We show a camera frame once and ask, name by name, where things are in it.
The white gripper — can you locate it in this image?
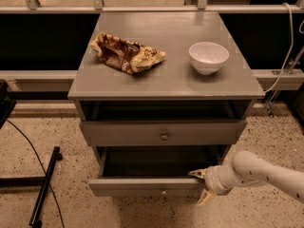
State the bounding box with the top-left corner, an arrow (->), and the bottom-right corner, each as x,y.
188,165 -> 232,206

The grey drawer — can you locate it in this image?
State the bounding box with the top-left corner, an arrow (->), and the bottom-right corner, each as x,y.
89,145 -> 229,197
80,120 -> 246,146

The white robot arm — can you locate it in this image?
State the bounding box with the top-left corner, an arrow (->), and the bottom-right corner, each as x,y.
188,151 -> 304,205

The grey top drawer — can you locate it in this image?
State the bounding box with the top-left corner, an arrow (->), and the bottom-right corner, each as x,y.
80,120 -> 246,146

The grey wooden drawer cabinet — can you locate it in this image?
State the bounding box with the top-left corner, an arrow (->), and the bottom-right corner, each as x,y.
67,10 -> 266,195

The white ceramic bowl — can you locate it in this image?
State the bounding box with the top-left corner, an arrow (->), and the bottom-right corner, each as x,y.
188,42 -> 230,75

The crumpled brown chip bag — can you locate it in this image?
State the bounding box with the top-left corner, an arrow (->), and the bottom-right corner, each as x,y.
89,32 -> 167,75

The black metal stand base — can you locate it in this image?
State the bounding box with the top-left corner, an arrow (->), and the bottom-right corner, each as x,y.
0,146 -> 63,228

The black box at left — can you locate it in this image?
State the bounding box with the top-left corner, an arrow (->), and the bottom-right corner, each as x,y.
0,80 -> 16,129

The black floor cable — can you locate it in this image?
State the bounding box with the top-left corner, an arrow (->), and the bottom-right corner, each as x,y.
6,119 -> 66,228

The white hanging cable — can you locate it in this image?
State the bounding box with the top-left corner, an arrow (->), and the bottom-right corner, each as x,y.
264,2 -> 295,94

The metal railing frame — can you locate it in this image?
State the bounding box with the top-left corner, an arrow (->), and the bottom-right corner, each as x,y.
0,0 -> 304,93

